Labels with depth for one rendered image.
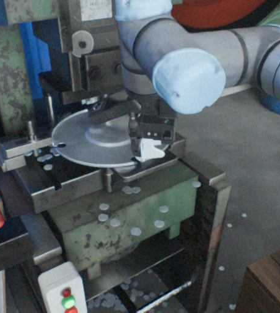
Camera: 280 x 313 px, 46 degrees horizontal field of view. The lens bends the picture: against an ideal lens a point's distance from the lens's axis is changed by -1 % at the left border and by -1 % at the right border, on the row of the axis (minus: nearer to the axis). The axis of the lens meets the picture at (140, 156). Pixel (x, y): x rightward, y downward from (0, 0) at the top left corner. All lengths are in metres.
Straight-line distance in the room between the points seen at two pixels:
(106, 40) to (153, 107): 0.26
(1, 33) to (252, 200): 1.46
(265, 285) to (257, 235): 0.66
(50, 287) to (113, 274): 0.43
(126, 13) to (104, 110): 0.21
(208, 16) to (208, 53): 0.57
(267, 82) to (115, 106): 0.27
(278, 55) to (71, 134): 0.54
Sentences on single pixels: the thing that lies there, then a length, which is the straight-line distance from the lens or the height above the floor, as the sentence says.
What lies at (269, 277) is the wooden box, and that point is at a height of 0.35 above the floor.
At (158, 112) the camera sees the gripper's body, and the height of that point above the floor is 0.93.
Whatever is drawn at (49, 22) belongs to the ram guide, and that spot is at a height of 1.04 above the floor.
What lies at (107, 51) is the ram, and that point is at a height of 0.98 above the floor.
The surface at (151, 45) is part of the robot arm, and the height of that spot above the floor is 1.07.
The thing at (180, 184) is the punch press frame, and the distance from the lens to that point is 0.89.
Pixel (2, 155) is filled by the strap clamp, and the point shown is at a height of 0.74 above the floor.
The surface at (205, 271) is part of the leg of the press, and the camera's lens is 1.15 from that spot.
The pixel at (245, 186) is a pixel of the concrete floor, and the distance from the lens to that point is 2.00.
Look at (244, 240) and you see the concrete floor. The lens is 1.68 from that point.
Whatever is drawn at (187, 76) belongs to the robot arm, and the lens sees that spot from 0.38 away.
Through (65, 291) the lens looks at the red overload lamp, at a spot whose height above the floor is 0.62.
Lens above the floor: 1.18
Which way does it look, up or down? 33 degrees down
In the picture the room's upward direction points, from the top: straight up
